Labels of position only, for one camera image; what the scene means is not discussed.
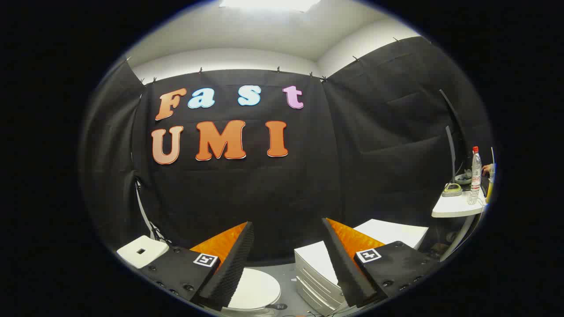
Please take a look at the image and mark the metal backdrop stand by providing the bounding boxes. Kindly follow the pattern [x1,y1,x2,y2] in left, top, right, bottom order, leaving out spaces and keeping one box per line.
[134,176,172,245]

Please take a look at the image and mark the black computer monitor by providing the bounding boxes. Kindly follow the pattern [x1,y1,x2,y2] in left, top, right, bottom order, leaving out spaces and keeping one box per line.
[439,89,469,172]

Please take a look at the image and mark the white drawer cabinet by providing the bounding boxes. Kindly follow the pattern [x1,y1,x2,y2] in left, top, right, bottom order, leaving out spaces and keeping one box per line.
[294,219,429,316]

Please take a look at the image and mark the black backdrop cloth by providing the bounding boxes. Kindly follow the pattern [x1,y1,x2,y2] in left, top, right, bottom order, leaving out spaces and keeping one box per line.
[79,36,494,265]

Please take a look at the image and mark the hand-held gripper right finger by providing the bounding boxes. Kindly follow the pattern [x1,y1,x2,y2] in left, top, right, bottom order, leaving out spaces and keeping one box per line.
[322,217,442,309]

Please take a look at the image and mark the white side table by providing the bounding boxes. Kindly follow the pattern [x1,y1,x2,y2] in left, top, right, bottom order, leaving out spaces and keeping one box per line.
[431,185,489,262]

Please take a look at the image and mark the grey monitor with base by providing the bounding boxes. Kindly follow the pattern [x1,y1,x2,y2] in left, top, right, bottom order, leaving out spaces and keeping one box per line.
[442,125,463,197]

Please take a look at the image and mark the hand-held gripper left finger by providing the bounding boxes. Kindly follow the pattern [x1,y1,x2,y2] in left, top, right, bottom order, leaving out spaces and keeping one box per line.
[137,221,255,311]

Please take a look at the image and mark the clear plastic water bottle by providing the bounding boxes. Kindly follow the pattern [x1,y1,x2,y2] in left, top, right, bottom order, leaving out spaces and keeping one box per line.
[468,147,482,205]

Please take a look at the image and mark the ceiling light panel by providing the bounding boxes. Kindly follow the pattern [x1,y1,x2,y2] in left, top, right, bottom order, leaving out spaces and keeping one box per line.
[219,0,321,12]

